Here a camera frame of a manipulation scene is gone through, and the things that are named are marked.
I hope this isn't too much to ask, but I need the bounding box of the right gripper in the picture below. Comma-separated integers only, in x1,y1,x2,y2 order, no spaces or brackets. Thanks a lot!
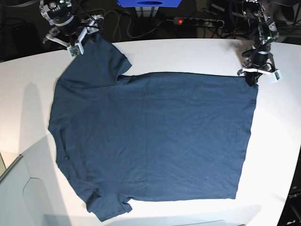
43,14,103,48

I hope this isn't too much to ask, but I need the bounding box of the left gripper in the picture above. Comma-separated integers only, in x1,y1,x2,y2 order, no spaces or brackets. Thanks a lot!
237,53,279,85

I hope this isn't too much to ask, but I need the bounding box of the dark blue T-shirt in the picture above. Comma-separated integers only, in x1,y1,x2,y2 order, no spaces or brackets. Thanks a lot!
48,35,258,221

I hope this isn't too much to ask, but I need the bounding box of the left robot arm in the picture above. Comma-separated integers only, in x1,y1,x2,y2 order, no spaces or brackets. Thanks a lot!
237,0,282,87

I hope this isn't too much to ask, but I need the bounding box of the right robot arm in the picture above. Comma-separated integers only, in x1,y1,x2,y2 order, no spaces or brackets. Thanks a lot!
40,0,104,57

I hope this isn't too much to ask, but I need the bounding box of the blue box on stand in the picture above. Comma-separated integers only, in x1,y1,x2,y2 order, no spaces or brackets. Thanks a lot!
117,0,181,8

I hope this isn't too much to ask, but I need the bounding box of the white power strip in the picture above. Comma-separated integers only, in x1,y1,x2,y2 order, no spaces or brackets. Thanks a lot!
173,17,225,28

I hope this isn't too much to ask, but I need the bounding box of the metal stand under box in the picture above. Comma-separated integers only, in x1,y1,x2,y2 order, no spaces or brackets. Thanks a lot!
135,7,159,18

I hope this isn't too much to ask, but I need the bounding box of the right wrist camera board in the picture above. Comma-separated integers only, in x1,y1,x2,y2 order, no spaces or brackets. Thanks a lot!
67,44,84,58

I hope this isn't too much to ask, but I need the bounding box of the grey looped cable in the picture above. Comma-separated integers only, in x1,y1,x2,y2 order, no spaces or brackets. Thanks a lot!
94,9,163,40

